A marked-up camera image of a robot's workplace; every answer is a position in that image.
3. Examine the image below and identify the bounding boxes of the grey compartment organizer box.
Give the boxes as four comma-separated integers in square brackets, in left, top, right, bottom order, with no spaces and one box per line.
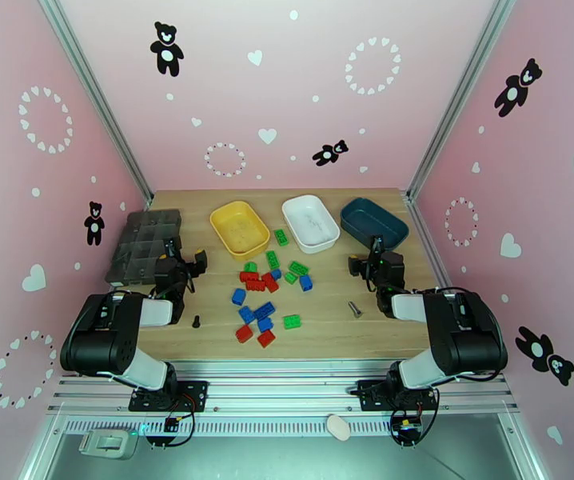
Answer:
[104,208,183,289]

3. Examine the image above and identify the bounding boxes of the yellow plastic container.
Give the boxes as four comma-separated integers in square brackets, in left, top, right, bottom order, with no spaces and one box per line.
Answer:
[209,199,272,261]

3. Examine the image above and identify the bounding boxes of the dark blue plastic container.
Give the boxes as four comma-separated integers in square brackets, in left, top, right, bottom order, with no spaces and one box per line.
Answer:
[340,195,410,250]

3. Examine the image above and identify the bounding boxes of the white plastic container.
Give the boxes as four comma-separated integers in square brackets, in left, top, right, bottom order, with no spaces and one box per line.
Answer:
[281,194,341,254]

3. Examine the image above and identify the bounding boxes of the aluminium mounting rails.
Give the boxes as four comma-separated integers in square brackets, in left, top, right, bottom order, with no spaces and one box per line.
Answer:
[46,359,520,416]

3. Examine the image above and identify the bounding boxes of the circuit board with yellow connector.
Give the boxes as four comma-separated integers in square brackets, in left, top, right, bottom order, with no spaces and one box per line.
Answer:
[392,415,424,447]

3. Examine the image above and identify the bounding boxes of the beige oval pad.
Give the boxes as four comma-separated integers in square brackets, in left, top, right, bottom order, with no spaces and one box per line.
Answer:
[326,414,352,442]

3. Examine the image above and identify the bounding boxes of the grey white plastic device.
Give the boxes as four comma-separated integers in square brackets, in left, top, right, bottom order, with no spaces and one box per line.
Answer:
[78,428,141,461]

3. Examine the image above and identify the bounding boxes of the aluminium side rail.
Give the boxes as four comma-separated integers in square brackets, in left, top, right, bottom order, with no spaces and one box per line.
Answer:
[405,190,450,294]

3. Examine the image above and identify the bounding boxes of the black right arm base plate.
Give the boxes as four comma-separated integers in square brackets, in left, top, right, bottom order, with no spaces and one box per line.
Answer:
[357,378,439,413]

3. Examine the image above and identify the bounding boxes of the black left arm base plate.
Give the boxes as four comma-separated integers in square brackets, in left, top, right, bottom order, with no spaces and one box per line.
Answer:
[128,379,209,413]

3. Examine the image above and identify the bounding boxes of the aluminium frame post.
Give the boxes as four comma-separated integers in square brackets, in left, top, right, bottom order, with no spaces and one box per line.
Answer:
[34,0,154,207]
[406,0,523,201]

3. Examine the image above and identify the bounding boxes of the slotted white cable duct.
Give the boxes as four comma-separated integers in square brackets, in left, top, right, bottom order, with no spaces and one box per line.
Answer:
[62,415,403,438]

